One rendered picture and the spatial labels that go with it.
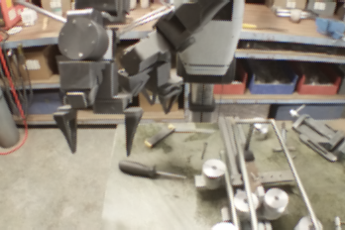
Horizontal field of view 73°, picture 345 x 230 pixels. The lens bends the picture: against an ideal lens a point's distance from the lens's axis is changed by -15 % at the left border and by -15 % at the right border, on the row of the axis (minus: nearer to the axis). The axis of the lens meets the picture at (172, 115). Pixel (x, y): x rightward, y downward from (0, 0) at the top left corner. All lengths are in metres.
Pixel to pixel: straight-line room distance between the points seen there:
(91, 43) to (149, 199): 0.41
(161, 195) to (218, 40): 0.52
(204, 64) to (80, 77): 0.64
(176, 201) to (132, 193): 0.11
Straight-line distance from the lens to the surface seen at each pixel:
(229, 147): 0.73
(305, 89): 2.24
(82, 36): 0.35
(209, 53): 0.91
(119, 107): 0.40
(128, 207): 0.64
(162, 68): 0.61
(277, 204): 0.57
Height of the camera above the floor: 1.42
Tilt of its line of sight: 39 degrees down
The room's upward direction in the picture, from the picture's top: straight up
